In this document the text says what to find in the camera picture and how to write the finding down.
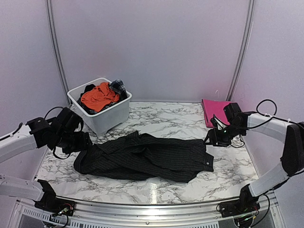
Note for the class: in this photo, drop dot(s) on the black garment in bin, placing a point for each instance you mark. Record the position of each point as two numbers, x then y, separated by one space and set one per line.
89 88

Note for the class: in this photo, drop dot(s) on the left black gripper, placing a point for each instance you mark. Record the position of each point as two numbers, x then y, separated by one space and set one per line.
84 143

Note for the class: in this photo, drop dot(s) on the aluminium wall post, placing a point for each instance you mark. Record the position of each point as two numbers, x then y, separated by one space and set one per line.
56 49
243 49

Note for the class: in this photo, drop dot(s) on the right aluminium wall post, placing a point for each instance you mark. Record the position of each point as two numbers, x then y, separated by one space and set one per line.
243 49

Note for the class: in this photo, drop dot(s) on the plaid grey garment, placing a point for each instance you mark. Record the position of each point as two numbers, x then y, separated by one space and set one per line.
118 87

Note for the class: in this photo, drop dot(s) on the black striped garment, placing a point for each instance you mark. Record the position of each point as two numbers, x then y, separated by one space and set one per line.
138 157

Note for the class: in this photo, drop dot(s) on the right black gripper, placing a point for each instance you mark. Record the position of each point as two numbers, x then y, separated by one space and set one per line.
215 137

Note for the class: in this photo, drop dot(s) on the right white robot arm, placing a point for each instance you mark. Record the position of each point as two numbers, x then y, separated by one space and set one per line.
276 146

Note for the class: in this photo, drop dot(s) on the orange garment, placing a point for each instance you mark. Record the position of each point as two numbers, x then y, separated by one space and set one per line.
99 97

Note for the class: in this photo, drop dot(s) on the magenta pink trousers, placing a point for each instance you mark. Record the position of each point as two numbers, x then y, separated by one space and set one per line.
216 108

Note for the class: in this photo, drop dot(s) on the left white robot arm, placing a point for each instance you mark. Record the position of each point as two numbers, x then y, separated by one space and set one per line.
35 134

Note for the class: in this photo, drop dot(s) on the left aluminium wall post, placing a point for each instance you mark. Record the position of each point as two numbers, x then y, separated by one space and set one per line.
56 49

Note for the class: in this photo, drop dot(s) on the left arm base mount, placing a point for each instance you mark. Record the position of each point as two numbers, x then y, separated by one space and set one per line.
51 203

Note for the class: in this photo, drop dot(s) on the white plastic laundry bin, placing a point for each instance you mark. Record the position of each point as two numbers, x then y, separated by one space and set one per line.
103 121

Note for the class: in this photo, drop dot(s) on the aluminium front rail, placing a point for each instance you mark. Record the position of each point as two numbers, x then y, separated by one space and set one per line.
88 214

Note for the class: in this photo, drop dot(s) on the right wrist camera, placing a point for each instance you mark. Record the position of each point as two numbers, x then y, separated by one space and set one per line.
231 110

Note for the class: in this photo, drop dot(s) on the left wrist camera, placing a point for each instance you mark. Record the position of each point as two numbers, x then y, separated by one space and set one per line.
69 117

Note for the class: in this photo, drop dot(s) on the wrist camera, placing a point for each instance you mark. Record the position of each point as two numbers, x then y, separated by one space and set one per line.
231 110
69 117

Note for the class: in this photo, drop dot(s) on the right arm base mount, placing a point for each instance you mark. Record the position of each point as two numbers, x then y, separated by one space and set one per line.
234 208

